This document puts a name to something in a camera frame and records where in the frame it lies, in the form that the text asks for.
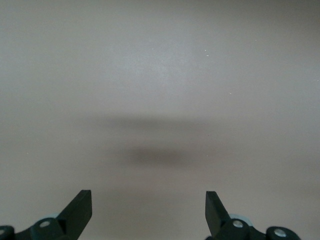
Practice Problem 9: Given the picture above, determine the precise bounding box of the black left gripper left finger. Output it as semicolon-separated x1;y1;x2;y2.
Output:
0;189;93;240

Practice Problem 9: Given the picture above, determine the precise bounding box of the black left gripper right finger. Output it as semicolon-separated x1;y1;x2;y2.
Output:
205;191;301;240

